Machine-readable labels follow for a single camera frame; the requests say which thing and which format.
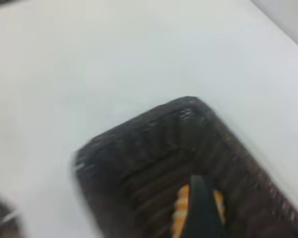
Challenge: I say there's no striped golden bread roll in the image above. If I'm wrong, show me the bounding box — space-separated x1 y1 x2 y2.
170 184 226 238

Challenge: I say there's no dark brown wicker basket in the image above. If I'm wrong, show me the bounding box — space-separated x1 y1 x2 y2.
71 96 298 238

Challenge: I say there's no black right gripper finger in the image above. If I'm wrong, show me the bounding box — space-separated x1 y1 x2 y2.
182 174 229 238

